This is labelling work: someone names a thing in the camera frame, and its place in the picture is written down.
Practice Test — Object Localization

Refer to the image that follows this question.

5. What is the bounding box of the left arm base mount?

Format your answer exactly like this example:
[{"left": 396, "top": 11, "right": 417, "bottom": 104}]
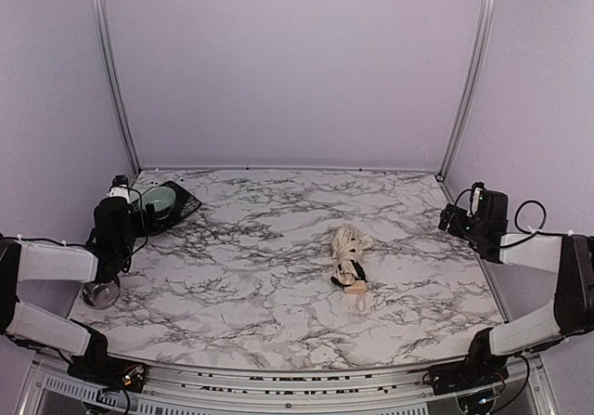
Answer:
[{"left": 67, "top": 339, "right": 148, "bottom": 393}]

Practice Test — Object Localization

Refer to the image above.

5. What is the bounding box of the front aluminium rail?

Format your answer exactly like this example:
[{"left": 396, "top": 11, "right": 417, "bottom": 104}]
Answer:
[{"left": 17, "top": 352, "right": 559, "bottom": 414}]

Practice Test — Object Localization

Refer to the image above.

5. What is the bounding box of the green bowl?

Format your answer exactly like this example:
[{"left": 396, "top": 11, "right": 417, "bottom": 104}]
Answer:
[{"left": 142, "top": 186, "right": 176, "bottom": 218}]

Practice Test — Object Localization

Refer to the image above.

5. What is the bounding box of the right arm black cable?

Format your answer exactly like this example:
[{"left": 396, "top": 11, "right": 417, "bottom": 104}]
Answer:
[{"left": 498, "top": 200, "right": 548, "bottom": 249}]

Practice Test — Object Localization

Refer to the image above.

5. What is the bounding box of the right aluminium frame post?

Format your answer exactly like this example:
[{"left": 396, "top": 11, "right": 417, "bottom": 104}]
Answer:
[{"left": 438, "top": 0, "right": 497, "bottom": 182}]

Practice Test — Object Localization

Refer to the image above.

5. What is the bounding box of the aluminium frame post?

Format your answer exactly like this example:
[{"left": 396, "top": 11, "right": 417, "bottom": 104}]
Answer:
[
  {"left": 438, "top": 0, "right": 497, "bottom": 182},
  {"left": 91, "top": 0, "right": 141, "bottom": 176}
]

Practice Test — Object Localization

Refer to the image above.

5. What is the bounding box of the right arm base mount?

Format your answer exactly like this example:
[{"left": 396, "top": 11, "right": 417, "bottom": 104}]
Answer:
[{"left": 421, "top": 329, "right": 509, "bottom": 396}]

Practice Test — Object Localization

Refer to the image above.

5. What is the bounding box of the black patterned mat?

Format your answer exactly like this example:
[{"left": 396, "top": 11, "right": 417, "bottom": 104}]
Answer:
[{"left": 130, "top": 180, "right": 202, "bottom": 237}]

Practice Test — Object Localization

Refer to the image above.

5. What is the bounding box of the beige folding umbrella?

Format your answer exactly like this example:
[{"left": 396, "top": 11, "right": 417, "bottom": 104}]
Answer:
[{"left": 330, "top": 225, "right": 373, "bottom": 314}]

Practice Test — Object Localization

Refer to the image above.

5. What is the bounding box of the steel cup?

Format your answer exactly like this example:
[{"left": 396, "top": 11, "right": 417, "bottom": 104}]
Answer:
[{"left": 82, "top": 278, "right": 121, "bottom": 310}]

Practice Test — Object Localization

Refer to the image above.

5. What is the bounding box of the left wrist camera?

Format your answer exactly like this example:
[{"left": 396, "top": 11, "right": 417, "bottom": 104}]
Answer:
[{"left": 108, "top": 175, "right": 131, "bottom": 203}]

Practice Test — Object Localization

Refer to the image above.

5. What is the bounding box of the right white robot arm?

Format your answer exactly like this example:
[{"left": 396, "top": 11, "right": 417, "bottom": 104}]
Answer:
[{"left": 438, "top": 182, "right": 593, "bottom": 370}]

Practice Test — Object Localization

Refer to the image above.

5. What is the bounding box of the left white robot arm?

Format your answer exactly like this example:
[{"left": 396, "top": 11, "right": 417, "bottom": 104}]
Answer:
[{"left": 1, "top": 196, "right": 136, "bottom": 369}]

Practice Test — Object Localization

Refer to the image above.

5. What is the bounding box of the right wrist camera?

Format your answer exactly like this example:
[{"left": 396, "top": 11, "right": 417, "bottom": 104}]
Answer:
[{"left": 467, "top": 181, "right": 484, "bottom": 216}]

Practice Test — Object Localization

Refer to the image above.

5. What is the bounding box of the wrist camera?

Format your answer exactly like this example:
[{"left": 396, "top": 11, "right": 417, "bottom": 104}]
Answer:
[
  {"left": 108, "top": 175, "right": 131, "bottom": 203},
  {"left": 467, "top": 181, "right": 484, "bottom": 216}
]

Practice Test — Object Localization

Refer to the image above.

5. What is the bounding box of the left aluminium frame post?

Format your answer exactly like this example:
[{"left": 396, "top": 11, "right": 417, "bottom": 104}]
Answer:
[{"left": 91, "top": 0, "right": 141, "bottom": 176}]

